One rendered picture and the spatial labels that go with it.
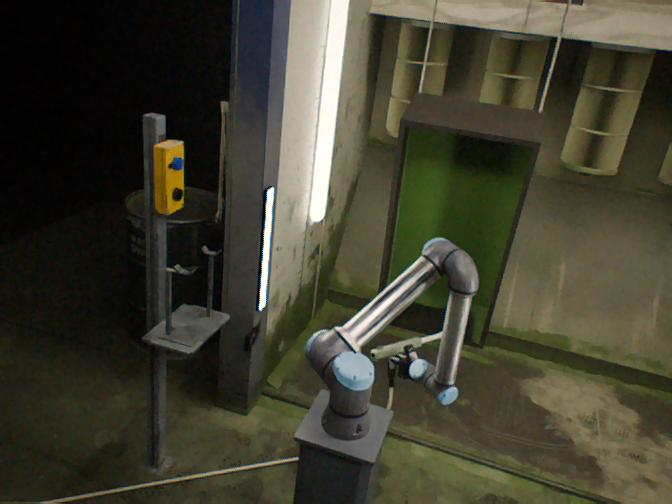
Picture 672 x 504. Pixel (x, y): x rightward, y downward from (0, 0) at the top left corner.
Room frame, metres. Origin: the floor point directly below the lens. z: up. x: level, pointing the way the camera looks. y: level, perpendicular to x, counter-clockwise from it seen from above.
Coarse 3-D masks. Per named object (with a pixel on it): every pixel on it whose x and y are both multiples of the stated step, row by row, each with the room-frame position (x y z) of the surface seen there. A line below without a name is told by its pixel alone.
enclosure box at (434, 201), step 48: (432, 96) 2.99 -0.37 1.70; (432, 144) 3.05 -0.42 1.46; (480, 144) 2.99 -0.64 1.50; (528, 144) 2.57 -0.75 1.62; (432, 192) 3.10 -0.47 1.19; (480, 192) 3.03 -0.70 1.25; (384, 240) 2.83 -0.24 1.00; (480, 240) 3.07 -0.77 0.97; (384, 288) 3.11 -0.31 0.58; (432, 288) 3.20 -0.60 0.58; (480, 288) 3.12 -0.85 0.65; (480, 336) 2.89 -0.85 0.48
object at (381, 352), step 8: (432, 336) 2.70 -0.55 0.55; (440, 336) 2.73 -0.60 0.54; (392, 344) 2.56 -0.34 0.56; (400, 344) 2.56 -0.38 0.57; (408, 344) 2.58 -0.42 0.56; (416, 344) 2.61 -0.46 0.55; (376, 352) 2.45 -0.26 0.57; (384, 352) 2.47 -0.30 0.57; (392, 352) 2.50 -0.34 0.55; (400, 352) 2.55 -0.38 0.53; (376, 360) 2.44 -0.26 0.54; (392, 376) 2.49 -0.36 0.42; (392, 384) 2.48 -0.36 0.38
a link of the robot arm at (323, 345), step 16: (432, 240) 2.27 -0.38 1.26; (432, 256) 2.19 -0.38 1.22; (448, 256) 2.15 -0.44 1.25; (416, 272) 2.15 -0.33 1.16; (432, 272) 2.16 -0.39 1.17; (400, 288) 2.11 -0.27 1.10; (416, 288) 2.12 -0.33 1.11; (368, 304) 2.11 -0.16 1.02; (384, 304) 2.08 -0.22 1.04; (400, 304) 2.08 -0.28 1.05; (352, 320) 2.06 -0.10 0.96; (368, 320) 2.04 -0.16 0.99; (384, 320) 2.05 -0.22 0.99; (320, 336) 2.03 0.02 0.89; (336, 336) 1.99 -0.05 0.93; (352, 336) 2.00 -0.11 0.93; (368, 336) 2.02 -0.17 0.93; (320, 352) 1.95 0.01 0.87; (336, 352) 1.93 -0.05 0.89; (320, 368) 1.90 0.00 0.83
